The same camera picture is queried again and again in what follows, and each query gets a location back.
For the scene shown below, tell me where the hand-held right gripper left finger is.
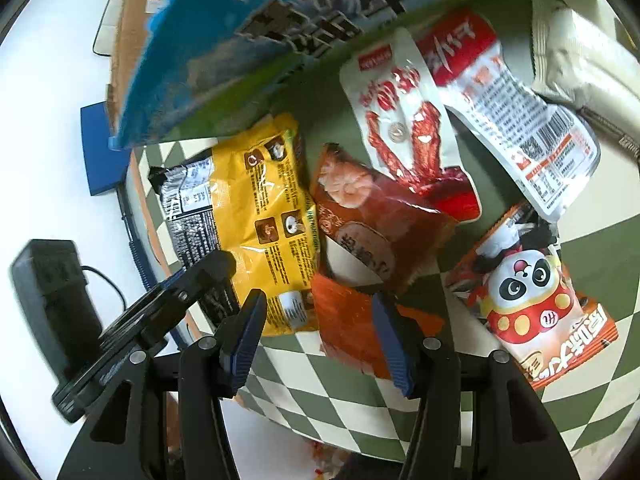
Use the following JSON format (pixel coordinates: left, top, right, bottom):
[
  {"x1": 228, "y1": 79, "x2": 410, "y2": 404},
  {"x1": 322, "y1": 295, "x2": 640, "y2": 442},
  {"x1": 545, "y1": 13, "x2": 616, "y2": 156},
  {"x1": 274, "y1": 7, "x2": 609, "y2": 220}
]
[{"x1": 57, "y1": 289, "x2": 268, "y2": 480}]

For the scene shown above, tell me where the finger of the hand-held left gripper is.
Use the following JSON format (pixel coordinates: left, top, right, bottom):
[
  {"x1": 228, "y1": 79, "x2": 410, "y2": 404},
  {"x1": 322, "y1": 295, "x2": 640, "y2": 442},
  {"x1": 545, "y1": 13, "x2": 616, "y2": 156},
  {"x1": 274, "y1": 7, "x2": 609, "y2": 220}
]
[{"x1": 52, "y1": 249, "x2": 237, "y2": 423}]

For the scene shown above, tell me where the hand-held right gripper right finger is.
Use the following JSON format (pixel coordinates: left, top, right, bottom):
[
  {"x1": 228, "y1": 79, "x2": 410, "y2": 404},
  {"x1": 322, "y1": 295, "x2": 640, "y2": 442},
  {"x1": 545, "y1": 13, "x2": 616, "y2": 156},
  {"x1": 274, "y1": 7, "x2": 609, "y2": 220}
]
[{"x1": 371, "y1": 292, "x2": 581, "y2": 480}]

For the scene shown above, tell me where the plain orange snack packet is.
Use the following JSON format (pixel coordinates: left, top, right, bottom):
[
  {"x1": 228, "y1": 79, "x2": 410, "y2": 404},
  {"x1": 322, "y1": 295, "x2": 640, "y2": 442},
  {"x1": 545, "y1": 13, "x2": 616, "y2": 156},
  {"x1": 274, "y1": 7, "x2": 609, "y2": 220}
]
[{"x1": 310, "y1": 272, "x2": 446, "y2": 381}]

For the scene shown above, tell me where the yellow noodle packet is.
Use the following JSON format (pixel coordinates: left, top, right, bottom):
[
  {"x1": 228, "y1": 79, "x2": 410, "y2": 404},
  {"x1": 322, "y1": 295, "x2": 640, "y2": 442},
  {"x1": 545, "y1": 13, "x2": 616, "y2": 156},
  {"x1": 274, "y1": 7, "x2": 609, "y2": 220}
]
[{"x1": 209, "y1": 112, "x2": 323, "y2": 337}]

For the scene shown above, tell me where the brown orange snack packet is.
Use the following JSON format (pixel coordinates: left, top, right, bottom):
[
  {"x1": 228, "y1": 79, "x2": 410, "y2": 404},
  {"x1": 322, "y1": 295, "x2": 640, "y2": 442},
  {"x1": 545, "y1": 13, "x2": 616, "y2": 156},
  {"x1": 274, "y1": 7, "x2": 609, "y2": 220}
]
[{"x1": 309, "y1": 142, "x2": 458, "y2": 296}]

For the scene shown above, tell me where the panda print snack packet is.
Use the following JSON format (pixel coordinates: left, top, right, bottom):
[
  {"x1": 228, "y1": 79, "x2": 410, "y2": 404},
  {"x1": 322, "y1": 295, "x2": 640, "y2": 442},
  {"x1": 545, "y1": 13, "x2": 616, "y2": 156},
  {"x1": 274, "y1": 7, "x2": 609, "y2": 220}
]
[{"x1": 445, "y1": 200, "x2": 621, "y2": 392}]

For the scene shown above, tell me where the large blue bag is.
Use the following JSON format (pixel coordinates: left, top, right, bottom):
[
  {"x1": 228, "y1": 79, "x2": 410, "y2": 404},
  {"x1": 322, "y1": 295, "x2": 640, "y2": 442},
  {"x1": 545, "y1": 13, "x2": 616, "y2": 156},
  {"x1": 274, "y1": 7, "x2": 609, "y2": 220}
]
[{"x1": 107, "y1": 0, "x2": 566, "y2": 150}]

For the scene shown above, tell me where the white red chicken feet packet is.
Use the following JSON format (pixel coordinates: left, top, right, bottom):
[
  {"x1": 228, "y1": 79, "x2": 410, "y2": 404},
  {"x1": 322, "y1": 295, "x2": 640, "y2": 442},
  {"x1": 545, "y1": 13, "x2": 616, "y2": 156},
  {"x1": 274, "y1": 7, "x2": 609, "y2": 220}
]
[{"x1": 339, "y1": 27, "x2": 482, "y2": 223}]

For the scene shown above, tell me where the cardboard box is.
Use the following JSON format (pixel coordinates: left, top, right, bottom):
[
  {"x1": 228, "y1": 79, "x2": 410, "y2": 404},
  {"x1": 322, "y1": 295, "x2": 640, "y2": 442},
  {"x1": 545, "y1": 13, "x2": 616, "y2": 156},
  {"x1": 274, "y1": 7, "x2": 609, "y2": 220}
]
[{"x1": 105, "y1": 0, "x2": 201, "y2": 131}]

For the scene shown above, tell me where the red silver pouch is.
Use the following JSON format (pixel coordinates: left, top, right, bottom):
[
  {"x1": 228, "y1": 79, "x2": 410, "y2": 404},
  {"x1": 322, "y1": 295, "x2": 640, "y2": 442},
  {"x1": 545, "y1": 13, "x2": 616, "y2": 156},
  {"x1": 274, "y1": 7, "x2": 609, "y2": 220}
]
[{"x1": 415, "y1": 10, "x2": 601, "y2": 223}]

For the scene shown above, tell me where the green striped edge snack packet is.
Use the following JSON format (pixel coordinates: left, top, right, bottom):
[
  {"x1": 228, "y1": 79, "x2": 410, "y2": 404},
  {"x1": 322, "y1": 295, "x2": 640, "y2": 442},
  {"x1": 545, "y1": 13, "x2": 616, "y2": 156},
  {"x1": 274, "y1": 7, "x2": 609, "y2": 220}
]
[{"x1": 530, "y1": 0, "x2": 631, "y2": 111}]

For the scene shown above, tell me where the black silver snack packet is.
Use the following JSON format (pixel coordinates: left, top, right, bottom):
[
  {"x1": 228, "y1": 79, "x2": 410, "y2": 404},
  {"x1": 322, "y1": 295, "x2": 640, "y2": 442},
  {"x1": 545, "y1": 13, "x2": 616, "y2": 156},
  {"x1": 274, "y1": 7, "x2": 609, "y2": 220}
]
[{"x1": 149, "y1": 156, "x2": 243, "y2": 323}]

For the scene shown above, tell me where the dark ribbed strip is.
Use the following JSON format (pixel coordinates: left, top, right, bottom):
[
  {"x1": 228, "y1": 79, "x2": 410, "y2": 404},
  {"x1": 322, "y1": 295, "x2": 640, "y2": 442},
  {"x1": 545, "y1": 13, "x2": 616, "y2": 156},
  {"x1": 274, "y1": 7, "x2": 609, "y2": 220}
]
[{"x1": 116, "y1": 187, "x2": 161, "y2": 293}]

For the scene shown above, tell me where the green white checkered tablecloth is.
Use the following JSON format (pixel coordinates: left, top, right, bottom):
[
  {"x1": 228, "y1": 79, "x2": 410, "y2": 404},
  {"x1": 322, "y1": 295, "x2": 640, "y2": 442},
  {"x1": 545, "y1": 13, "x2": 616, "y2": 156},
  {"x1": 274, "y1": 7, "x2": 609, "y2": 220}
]
[{"x1": 117, "y1": 0, "x2": 640, "y2": 463}]

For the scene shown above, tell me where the blue mat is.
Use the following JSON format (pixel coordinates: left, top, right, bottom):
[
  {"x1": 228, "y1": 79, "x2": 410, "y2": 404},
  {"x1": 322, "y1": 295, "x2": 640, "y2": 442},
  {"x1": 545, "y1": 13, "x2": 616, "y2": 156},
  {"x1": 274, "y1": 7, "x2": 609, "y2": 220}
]
[{"x1": 80, "y1": 101, "x2": 132, "y2": 198}]

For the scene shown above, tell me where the black charger box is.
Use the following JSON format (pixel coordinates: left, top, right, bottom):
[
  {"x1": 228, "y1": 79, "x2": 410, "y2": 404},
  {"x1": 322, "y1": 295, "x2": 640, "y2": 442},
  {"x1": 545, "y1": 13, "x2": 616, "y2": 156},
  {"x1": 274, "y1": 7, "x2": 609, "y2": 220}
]
[{"x1": 11, "y1": 239, "x2": 103, "y2": 386}]

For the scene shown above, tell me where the white padded chair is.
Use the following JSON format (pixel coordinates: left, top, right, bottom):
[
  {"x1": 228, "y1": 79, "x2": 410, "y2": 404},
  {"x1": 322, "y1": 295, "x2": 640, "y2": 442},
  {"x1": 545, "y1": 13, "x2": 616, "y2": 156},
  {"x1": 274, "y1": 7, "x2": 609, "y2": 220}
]
[{"x1": 91, "y1": 0, "x2": 136, "y2": 58}]

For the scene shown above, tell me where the black charger cable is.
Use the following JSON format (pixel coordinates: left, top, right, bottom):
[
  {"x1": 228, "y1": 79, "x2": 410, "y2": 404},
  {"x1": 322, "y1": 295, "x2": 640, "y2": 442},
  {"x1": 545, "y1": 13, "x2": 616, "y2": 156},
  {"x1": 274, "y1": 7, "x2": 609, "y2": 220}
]
[{"x1": 81, "y1": 265, "x2": 130, "y2": 322}]

